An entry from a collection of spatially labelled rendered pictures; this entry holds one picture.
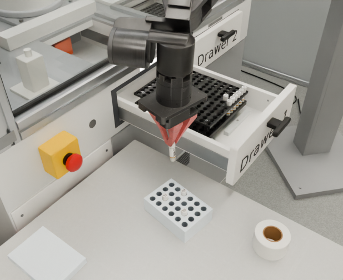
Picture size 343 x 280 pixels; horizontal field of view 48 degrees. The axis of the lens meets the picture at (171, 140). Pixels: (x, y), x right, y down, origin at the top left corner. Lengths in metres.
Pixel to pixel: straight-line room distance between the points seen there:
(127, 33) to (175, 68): 0.09
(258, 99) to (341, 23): 0.83
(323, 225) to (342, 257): 1.06
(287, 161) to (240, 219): 1.26
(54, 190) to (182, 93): 0.44
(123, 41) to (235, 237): 0.46
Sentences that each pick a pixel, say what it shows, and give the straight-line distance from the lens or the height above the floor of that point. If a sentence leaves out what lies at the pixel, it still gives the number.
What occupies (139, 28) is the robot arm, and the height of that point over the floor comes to 1.18.
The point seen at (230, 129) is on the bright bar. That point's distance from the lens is 0.94.
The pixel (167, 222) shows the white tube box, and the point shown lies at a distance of 0.82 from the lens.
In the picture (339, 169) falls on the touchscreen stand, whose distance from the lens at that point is 2.15.
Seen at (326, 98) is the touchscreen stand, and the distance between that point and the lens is 1.95.
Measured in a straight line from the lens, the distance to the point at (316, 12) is 2.60.
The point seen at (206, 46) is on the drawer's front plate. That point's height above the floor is 0.89.
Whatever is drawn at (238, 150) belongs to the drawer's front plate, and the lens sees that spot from 0.77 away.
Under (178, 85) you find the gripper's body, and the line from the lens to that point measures 0.59.
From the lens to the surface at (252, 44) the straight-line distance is 2.85.
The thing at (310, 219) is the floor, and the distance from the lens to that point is 1.92.
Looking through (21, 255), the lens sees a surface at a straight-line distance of 0.83.
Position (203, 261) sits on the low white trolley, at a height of 0.76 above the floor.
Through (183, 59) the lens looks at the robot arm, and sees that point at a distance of 0.57.
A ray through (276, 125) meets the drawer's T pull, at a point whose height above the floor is 0.91.
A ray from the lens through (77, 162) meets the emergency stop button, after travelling 0.82.
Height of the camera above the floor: 1.43
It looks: 41 degrees down
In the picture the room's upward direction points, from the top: straight up
